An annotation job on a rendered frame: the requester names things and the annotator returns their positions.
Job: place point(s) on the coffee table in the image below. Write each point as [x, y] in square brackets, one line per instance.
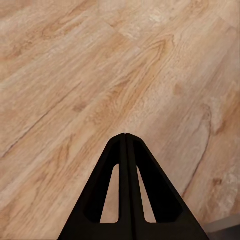
[225, 229]

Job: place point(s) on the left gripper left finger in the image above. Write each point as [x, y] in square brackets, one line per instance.
[84, 221]

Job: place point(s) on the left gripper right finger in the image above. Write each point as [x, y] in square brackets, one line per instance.
[174, 220]

